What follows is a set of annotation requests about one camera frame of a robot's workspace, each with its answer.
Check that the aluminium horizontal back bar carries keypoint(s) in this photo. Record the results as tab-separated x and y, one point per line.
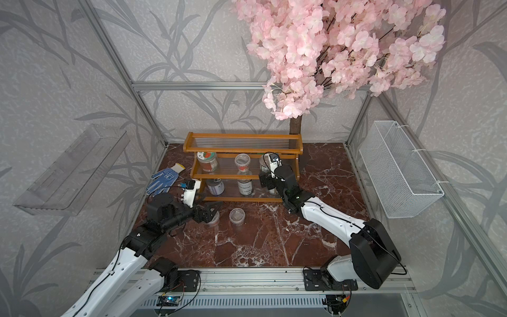
198	86

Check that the jar with red green lid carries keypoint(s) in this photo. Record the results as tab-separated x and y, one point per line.
208	161

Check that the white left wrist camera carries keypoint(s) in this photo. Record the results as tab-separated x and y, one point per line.
191	188

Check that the clear seed jar middle shelf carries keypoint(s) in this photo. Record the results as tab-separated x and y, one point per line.
242	161

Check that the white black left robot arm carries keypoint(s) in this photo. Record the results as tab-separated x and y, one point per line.
132	277

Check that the tall can green white label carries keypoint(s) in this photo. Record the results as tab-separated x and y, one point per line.
245	186

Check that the aluminium frame post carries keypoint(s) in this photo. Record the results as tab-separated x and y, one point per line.
93	18
362	113

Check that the circuit board right with wires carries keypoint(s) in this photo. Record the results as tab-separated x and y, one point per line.
336	305

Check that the tin can purple label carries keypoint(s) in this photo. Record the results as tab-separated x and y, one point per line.
215	186

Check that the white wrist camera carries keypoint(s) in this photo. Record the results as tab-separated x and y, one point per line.
191	188
275	163

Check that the aluminium frame post right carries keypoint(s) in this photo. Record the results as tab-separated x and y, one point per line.
362	113

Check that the clear acrylic wall shelf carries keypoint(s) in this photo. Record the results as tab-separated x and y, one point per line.
67	185

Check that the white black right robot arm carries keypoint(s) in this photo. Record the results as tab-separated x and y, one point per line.
373	255

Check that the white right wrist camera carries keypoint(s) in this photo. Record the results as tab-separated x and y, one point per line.
275	163

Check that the orange wooden three-tier shelf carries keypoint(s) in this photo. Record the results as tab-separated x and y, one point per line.
227	167

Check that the white wire mesh basket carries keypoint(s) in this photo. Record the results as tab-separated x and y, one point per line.
402	179

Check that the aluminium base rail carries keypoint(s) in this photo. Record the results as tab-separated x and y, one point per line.
281	281

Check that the silver tin can green label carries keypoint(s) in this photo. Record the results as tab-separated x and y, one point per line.
265	163

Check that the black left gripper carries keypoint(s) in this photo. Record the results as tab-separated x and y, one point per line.
204	216

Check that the green circuit board left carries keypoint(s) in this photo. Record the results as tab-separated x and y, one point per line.
168	301

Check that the brown tree trunk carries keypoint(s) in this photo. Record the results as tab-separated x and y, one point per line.
295	126

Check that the blue white work glove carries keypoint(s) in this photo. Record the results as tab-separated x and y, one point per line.
163	180

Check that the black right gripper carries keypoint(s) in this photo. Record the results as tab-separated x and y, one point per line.
269	178

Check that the aluminium frame post left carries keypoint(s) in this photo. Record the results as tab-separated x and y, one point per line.
93	18

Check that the pink blossom tree crown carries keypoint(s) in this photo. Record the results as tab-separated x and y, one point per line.
318	48

